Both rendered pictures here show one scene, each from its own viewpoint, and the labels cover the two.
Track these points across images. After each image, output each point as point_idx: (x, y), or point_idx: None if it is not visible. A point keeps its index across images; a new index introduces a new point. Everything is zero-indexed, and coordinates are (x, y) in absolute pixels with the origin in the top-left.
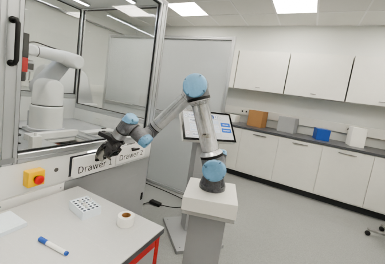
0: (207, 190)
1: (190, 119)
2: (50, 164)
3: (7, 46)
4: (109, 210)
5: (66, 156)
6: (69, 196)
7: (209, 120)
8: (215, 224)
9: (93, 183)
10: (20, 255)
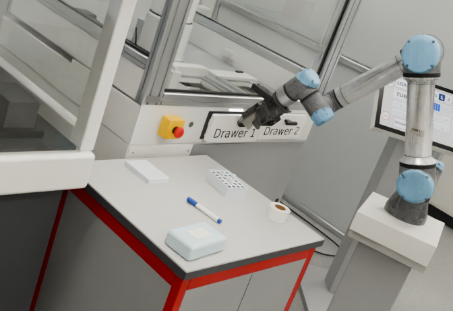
0: (396, 216)
1: (397, 92)
2: (187, 115)
3: None
4: (254, 198)
5: (206, 108)
6: (200, 164)
7: (429, 111)
8: (394, 268)
9: (222, 158)
10: (174, 206)
